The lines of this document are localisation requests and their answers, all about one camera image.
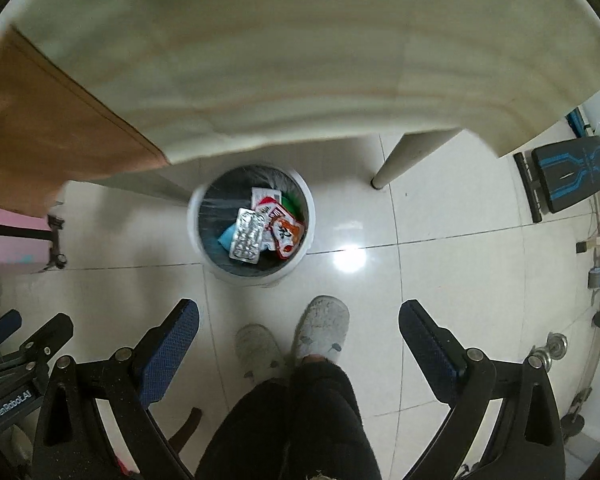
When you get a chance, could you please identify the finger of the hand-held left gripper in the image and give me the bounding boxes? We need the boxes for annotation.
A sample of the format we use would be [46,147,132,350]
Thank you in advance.
[0,312,75,376]
[0,309,23,347]

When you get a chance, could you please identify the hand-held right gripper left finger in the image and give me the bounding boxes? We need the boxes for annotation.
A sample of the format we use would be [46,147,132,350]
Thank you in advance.
[32,299,200,480]

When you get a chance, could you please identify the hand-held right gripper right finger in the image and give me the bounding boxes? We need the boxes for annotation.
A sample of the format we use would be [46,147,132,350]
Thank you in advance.
[399,300,566,480]

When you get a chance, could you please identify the white trash bin black liner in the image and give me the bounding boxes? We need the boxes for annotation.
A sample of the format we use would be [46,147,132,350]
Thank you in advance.
[187,164,316,288]

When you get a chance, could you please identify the silver pill blister pack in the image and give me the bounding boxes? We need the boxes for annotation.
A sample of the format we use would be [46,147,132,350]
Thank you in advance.
[228,207,268,264]

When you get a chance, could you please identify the red cartoon snack packet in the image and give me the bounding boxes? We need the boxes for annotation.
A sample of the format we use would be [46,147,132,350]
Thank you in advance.
[267,215,306,260]

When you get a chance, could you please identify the red green drink carton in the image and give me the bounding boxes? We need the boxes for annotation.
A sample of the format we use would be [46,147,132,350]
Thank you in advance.
[255,196,295,222]

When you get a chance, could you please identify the white printed box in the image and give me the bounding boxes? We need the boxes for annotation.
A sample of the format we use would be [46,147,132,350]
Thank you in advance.
[251,187,281,208]

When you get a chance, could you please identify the pink suitcase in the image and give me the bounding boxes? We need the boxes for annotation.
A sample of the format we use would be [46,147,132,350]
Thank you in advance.
[0,203,68,273]

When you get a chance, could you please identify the person's left grey slipper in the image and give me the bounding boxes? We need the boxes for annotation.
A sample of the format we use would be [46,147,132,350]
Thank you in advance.
[235,324,286,380]

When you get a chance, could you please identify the person's grey slipper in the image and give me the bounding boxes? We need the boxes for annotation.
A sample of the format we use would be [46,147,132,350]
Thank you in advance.
[235,324,286,380]
[292,296,351,363]

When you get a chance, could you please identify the person's right grey slipper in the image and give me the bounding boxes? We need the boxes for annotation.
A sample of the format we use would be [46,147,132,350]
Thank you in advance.
[292,296,351,363]

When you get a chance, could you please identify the metal dumbbell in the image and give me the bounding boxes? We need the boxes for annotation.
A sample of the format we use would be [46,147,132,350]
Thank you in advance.
[527,332,569,372]

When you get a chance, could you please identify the person's legs black pants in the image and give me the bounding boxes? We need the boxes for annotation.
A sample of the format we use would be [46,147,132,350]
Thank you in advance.
[195,357,383,480]

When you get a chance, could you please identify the white table leg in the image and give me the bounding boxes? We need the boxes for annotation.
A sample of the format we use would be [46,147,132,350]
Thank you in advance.
[371,127,463,191]

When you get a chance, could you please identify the black blue exercise bench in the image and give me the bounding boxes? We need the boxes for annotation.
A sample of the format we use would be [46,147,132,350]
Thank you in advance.
[514,136,600,223]

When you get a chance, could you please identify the beige wooden table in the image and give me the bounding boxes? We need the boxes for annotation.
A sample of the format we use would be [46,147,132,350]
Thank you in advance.
[10,0,600,166]

